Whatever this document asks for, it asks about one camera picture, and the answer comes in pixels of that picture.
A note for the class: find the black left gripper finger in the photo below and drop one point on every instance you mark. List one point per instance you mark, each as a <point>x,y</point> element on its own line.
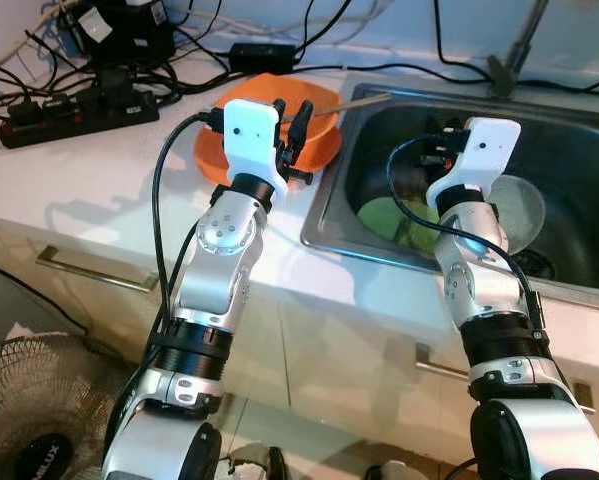
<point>279,118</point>
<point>302,125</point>

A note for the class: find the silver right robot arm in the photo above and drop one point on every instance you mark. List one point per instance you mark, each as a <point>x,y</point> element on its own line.
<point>484,290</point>

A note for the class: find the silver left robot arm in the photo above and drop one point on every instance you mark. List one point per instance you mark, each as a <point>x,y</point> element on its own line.
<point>214,280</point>

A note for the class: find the black power adapter brick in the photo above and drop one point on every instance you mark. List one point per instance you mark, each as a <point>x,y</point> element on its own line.
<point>262,58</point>

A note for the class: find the green plate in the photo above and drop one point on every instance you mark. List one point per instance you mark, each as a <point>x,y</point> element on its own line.
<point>384,220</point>

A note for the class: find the clear translucent bowl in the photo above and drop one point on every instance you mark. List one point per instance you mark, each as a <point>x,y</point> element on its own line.
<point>524,215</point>

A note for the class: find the stainless steel sink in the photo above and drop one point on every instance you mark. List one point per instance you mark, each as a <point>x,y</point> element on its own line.
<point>569,150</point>

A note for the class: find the sink drain strainer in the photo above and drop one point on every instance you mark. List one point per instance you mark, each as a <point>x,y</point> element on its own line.
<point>537,265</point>

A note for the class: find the black charger with white label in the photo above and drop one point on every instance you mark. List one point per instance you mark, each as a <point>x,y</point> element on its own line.
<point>129,40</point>

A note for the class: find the large black plug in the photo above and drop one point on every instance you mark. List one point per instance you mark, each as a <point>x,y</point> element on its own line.
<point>112,90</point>

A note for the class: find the black power strip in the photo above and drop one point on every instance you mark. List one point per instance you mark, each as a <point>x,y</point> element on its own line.
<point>79,125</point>

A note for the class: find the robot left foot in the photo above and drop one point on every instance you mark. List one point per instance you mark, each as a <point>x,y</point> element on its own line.
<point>254,465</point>

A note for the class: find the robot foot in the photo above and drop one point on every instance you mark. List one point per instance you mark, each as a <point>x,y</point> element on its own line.
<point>254,465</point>
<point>389,472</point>

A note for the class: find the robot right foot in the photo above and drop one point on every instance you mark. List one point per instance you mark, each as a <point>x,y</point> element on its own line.
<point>389,472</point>

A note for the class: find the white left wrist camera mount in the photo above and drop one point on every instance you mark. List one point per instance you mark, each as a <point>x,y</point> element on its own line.
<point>251,135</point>

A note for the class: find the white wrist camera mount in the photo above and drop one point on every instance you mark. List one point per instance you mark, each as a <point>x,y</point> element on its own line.
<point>251,135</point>
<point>484,150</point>

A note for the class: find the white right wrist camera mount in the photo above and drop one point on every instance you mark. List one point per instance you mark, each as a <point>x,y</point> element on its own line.
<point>484,150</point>

